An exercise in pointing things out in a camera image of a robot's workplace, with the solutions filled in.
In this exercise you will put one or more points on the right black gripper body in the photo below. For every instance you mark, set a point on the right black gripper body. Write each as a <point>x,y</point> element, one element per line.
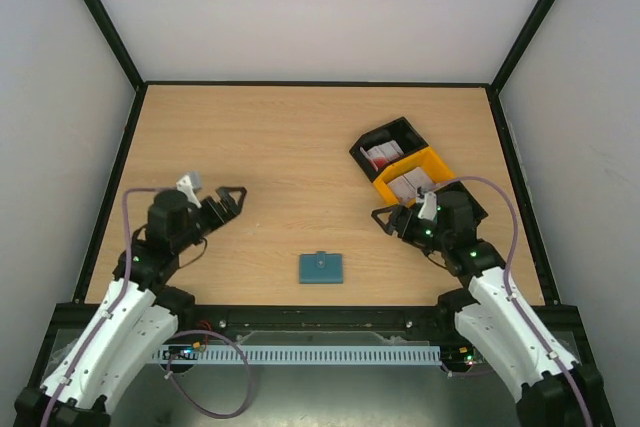
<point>403,222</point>

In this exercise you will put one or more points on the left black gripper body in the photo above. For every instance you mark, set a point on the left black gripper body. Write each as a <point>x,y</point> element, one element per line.
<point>215,209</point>

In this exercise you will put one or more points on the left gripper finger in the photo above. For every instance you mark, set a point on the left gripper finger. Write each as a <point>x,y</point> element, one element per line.
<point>235,200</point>
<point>222,192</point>

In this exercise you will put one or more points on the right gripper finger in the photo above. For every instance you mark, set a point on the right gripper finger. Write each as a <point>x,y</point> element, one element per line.
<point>390,210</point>
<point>388,224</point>

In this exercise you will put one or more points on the yellow bin with cards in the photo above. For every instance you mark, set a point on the yellow bin with cards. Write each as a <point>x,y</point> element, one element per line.
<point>426,158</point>

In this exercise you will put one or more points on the teal card holder wallet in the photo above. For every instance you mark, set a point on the teal card holder wallet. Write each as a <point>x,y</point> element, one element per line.
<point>321,268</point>

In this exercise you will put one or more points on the black bin with red cards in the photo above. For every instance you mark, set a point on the black bin with red cards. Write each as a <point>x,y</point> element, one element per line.
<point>399,130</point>

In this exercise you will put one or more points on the black bin with teal cards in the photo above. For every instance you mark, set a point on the black bin with teal cards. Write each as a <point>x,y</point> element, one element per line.
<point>479,213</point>

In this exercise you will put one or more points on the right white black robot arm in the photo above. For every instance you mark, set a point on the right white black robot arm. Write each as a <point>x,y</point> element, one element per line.
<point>549,385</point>

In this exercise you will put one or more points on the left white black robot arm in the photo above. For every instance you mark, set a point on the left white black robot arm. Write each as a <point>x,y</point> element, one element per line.
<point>137,315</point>

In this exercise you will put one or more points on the stack of cards yellow bin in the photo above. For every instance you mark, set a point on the stack of cards yellow bin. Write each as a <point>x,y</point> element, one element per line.
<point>405,186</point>

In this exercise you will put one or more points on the stack of white red cards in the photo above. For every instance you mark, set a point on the stack of white red cards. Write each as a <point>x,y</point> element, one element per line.
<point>383,154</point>

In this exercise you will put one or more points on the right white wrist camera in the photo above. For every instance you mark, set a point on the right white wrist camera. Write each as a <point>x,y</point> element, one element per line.
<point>427,204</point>

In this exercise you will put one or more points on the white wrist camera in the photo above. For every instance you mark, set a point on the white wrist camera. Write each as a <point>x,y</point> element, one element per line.
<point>427,204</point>
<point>190,184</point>

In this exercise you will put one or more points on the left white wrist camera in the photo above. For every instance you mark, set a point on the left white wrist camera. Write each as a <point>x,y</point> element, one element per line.
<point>190,184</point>

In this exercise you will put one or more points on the black aluminium frame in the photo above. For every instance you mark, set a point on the black aluminium frame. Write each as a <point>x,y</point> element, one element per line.
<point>555,315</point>

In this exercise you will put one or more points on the light blue slotted cable duct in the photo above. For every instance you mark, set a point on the light blue slotted cable duct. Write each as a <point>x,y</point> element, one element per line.
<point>401,355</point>

